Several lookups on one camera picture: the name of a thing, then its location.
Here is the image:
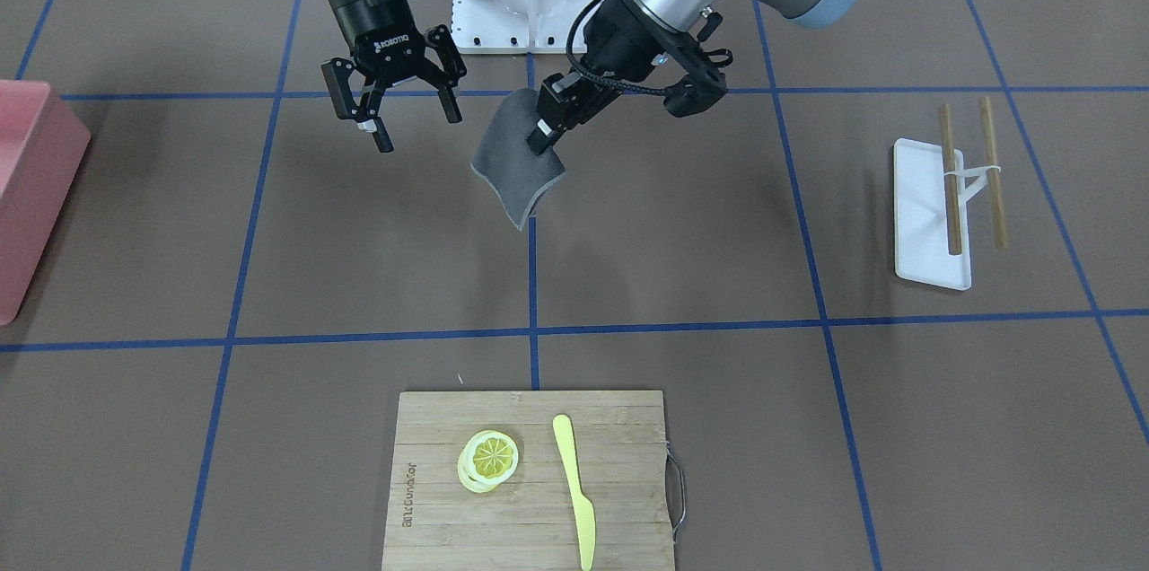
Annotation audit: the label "yellow lemon slices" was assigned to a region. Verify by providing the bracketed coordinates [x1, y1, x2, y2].
[457, 429, 520, 494]

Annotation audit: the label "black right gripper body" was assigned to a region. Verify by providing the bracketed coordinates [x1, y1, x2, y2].
[327, 0, 427, 88]

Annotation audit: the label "white rectangular tray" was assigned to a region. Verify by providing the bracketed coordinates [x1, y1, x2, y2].
[893, 138, 972, 290]

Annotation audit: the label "bamboo cutting board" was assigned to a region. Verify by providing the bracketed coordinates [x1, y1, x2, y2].
[381, 391, 676, 570]

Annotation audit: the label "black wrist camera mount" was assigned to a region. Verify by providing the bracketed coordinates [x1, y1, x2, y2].
[656, 9, 733, 118]

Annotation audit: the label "yellow plastic knife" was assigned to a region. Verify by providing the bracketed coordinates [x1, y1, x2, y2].
[552, 412, 597, 570]

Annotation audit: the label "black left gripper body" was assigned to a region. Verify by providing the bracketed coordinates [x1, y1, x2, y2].
[537, 0, 663, 128]

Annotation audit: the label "white chopstick connector clip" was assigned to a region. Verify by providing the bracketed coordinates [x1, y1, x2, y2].
[956, 151, 987, 210]

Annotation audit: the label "pink plastic bin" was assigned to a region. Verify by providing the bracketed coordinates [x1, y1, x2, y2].
[1, 80, 91, 325]

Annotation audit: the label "dark grey cloth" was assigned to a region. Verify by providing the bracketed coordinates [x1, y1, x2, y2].
[471, 88, 566, 231]

